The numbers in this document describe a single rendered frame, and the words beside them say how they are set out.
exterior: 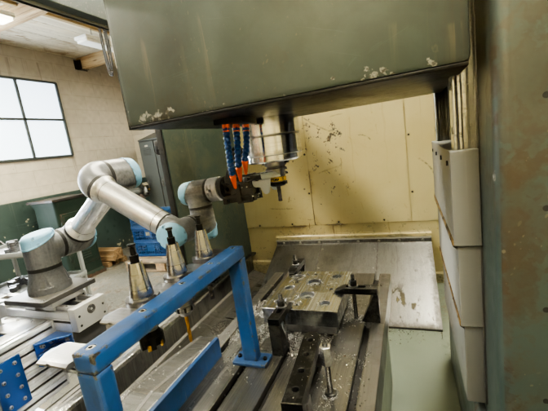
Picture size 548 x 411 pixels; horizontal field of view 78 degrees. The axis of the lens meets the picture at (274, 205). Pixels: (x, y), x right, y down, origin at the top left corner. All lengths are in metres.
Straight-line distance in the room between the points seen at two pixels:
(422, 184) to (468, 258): 1.24
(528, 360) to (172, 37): 0.83
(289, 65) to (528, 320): 0.56
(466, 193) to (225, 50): 0.51
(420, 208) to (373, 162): 0.34
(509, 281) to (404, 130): 1.38
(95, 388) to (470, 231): 0.66
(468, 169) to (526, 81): 0.18
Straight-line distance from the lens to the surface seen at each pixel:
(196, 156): 1.80
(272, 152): 0.91
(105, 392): 0.59
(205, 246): 0.85
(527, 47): 0.60
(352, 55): 0.61
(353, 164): 1.95
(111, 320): 0.67
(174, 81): 0.74
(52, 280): 1.56
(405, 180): 1.95
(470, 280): 0.76
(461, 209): 0.71
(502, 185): 0.60
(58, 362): 0.60
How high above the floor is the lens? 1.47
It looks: 10 degrees down
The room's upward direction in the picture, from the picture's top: 8 degrees counter-clockwise
